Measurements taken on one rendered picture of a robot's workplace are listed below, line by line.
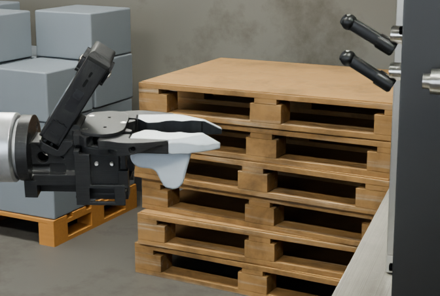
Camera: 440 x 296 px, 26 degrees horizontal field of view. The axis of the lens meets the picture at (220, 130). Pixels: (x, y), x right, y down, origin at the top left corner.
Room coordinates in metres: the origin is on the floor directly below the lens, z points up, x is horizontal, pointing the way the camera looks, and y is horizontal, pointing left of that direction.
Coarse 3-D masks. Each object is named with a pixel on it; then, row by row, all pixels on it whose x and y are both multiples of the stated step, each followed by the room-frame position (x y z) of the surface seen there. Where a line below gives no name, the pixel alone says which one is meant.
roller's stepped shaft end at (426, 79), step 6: (432, 72) 0.72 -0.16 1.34; (438, 72) 0.72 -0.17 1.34; (426, 78) 0.72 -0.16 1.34; (432, 78) 0.71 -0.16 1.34; (438, 78) 0.71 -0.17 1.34; (426, 84) 0.72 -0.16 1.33; (432, 84) 0.71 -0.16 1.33; (438, 84) 0.71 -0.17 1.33; (432, 90) 0.71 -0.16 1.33; (438, 90) 0.71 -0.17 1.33
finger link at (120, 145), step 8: (112, 136) 0.95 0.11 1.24; (120, 136) 0.95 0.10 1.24; (128, 136) 0.95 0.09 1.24; (104, 144) 0.94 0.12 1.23; (112, 144) 0.94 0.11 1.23; (120, 144) 0.94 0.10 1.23; (128, 144) 0.94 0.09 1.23; (136, 144) 0.94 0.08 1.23; (144, 144) 0.94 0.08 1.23; (152, 144) 0.94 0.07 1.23; (160, 144) 0.94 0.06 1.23; (112, 152) 0.94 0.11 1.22; (120, 152) 0.94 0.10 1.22; (128, 152) 0.94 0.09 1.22; (136, 152) 0.94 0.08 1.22; (144, 152) 0.95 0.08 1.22; (152, 152) 0.95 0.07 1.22; (160, 152) 0.95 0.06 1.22; (168, 152) 0.95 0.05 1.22
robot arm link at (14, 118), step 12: (0, 120) 0.98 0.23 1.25; (12, 120) 0.98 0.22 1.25; (0, 132) 0.97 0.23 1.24; (12, 132) 0.97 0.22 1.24; (0, 144) 0.96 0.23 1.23; (12, 144) 0.96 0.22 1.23; (0, 156) 0.96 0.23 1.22; (12, 156) 0.96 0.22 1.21; (0, 168) 0.96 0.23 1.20; (12, 168) 0.96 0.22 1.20; (0, 180) 0.97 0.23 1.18; (12, 180) 0.97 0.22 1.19
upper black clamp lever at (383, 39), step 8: (344, 16) 0.78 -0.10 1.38; (352, 16) 0.78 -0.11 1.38; (344, 24) 0.78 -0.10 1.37; (352, 24) 0.78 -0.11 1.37; (360, 24) 0.78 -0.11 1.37; (360, 32) 0.77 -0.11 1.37; (368, 32) 0.77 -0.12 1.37; (376, 32) 0.77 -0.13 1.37; (368, 40) 0.77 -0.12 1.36; (376, 40) 0.77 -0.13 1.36; (384, 40) 0.77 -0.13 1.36; (384, 48) 0.77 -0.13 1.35; (392, 48) 0.77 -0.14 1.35
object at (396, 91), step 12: (396, 12) 1.44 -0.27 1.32; (396, 24) 1.44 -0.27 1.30; (396, 48) 1.43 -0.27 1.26; (396, 60) 1.43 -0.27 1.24; (396, 84) 1.43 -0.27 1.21; (396, 96) 1.43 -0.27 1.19; (396, 108) 1.43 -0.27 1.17; (396, 120) 1.43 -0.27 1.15; (396, 132) 1.43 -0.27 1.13; (396, 144) 1.43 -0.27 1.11; (396, 156) 1.43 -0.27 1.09; (396, 168) 1.43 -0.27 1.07
